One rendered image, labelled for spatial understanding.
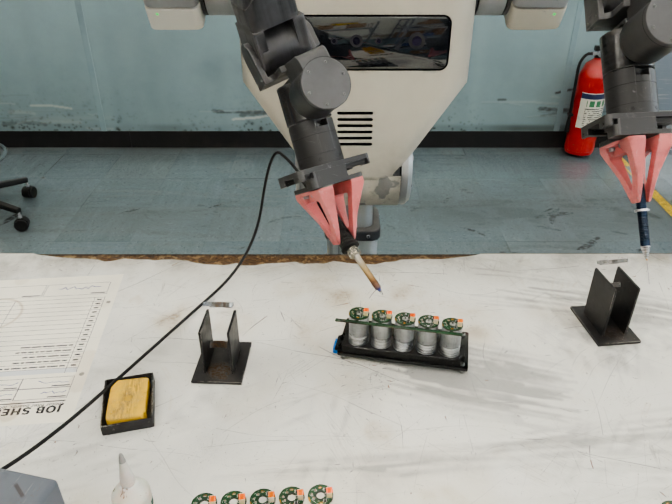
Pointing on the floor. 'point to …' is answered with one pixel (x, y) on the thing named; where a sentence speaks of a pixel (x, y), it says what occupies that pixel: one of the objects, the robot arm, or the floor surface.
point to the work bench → (371, 382)
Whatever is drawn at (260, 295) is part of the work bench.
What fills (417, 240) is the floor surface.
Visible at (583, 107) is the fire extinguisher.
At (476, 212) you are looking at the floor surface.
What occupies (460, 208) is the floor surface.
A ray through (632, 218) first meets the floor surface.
